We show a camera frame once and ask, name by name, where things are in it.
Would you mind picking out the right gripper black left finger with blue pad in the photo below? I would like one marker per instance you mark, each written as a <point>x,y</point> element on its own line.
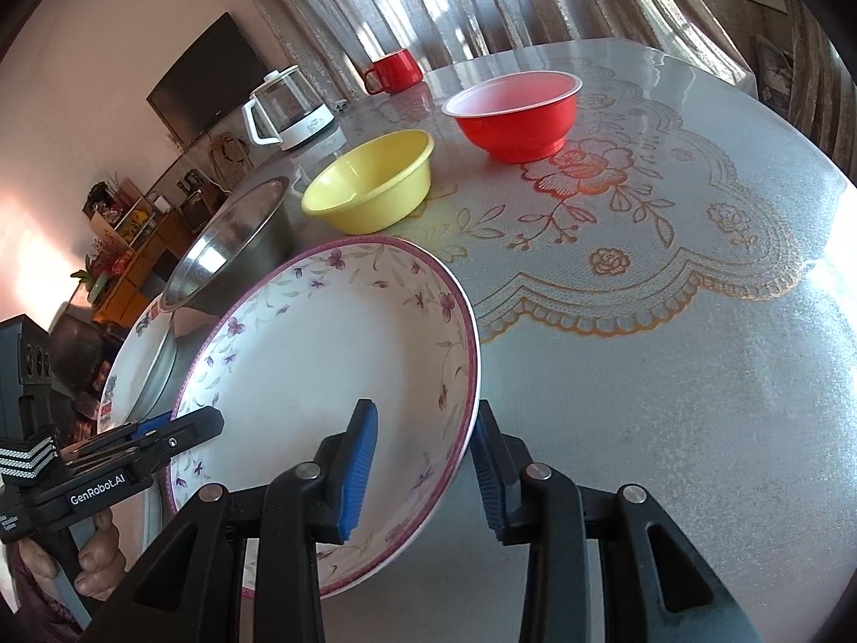
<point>188,585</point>

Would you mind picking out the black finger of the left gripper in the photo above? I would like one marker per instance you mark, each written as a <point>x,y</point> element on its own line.
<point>174,431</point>

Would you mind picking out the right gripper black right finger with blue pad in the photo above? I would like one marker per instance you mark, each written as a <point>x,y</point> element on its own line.
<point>655,584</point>

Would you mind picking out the large white plate red characters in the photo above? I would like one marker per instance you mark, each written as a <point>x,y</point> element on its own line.
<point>141,370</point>

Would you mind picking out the white floral plate purple rim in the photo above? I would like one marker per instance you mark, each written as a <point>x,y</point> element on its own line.
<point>361,318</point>

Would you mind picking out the stainless steel bowl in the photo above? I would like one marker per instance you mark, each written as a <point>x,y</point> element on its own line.
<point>242,244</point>

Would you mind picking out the yellow plastic bowl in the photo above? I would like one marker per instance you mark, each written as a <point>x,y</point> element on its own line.
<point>373,186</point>

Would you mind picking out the red plastic bowl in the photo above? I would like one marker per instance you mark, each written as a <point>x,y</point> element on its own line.
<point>518,118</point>

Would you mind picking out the person's left hand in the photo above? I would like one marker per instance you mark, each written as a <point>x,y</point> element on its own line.
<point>102,562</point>

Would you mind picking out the orange wooden cabinet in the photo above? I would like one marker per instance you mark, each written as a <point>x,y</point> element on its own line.
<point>146,274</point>

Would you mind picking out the white glass electric kettle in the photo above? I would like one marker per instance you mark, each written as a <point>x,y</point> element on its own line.
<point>285,110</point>

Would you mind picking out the lace patterned tablecloth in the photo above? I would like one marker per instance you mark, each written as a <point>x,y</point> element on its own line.
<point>639,211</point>

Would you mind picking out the red mug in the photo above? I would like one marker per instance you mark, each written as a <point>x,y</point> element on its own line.
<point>393,73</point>

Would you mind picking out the sheer striped curtain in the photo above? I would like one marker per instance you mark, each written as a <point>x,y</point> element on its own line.
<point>334,41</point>

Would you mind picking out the black wall television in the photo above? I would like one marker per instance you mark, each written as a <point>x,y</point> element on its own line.
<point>214,76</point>

